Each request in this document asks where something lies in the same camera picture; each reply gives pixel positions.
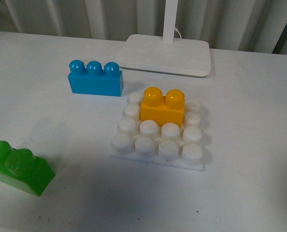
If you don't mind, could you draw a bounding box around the yellow two-stud block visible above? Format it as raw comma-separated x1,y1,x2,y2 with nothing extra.
140,87,185,127

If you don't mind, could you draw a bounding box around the blue three-stud block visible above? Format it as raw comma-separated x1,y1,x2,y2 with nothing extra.
68,60,123,97

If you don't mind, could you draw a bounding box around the green two-stud block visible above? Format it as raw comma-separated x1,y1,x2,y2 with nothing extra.
0,141,55,196

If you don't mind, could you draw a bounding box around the white desk lamp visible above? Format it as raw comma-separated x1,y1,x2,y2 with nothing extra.
117,0,211,77

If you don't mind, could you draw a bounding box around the grey pleated curtain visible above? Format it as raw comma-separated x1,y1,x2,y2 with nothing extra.
0,0,287,55

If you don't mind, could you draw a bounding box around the white studded base plate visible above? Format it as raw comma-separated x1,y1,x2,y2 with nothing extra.
110,92,205,172

